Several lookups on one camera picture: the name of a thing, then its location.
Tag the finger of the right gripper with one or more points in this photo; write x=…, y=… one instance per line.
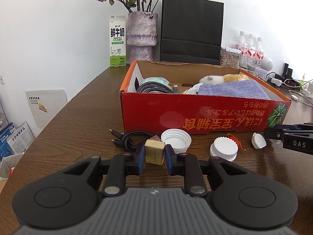
x=287, y=127
x=275, y=133

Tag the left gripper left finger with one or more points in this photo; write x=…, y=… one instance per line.
x=138, y=159

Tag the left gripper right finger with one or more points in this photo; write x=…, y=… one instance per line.
x=171, y=159

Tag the yellow sponge block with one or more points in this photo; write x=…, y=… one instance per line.
x=154, y=152

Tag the small white plastic cap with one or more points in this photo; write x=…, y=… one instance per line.
x=258, y=141

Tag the white jar lid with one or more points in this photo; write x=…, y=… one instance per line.
x=178, y=139

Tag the orange red string charm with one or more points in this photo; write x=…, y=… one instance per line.
x=236, y=140

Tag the white ribbed bottle cap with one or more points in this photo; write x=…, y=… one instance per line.
x=225, y=148

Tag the white power adapter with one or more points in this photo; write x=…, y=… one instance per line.
x=276, y=82

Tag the purple blue cloth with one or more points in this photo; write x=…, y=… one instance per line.
x=249, y=89

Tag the red orange cardboard box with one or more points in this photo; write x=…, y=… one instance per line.
x=196, y=114

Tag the white round speaker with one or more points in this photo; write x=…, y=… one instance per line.
x=267, y=65

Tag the crumpled white paper in box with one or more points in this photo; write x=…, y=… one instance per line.
x=194, y=89

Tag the clear drinking glass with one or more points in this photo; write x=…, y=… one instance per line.
x=247, y=62

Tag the right water bottle red label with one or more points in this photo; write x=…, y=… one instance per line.
x=259, y=50

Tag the water bottle red label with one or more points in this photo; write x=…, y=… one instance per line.
x=251, y=46
x=259, y=50
x=241, y=43

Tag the mint green pouch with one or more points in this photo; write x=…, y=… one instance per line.
x=157, y=79

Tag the middle water bottle red label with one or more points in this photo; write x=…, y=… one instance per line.
x=251, y=46

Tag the yellow white plush sheep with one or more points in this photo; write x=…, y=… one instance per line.
x=216, y=79

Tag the clear container of seeds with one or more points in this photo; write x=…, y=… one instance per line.
x=230, y=57

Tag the left water bottle red label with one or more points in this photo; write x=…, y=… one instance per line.
x=241, y=43

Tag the purple ceramic vase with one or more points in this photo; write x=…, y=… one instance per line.
x=142, y=35

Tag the black paper bag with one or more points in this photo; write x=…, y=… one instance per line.
x=191, y=31

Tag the white green milk carton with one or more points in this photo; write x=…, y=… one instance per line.
x=117, y=41

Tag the white wall panel box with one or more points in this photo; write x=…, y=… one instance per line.
x=45, y=104

